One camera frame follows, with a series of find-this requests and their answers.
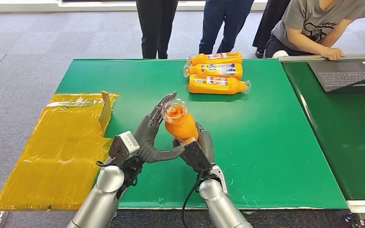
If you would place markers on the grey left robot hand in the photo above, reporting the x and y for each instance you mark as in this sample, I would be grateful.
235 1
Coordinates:
148 138

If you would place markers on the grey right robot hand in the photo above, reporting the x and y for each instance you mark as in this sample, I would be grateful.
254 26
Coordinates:
207 143

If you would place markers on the orange plastic detergent bottle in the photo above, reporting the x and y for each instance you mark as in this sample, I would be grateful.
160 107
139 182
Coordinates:
181 126
198 70
214 88
201 58

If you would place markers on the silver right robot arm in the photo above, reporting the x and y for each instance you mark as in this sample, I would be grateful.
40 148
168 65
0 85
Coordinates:
220 204

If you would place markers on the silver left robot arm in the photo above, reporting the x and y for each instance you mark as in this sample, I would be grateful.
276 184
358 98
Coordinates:
100 201

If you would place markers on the yellow taped flat cardboard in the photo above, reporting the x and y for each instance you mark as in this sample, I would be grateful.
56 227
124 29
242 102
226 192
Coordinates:
59 151

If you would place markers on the person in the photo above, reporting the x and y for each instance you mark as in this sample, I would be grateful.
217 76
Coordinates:
270 25
308 22
155 28
220 25

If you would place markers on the dark grey laptop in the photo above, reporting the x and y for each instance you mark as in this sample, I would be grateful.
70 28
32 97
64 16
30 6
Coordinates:
343 74

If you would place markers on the person's hand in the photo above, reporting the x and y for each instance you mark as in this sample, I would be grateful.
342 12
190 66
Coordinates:
332 54

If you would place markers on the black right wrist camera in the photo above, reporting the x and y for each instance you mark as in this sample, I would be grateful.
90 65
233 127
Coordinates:
196 157

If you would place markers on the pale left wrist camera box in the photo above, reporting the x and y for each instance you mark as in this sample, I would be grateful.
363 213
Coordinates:
124 146

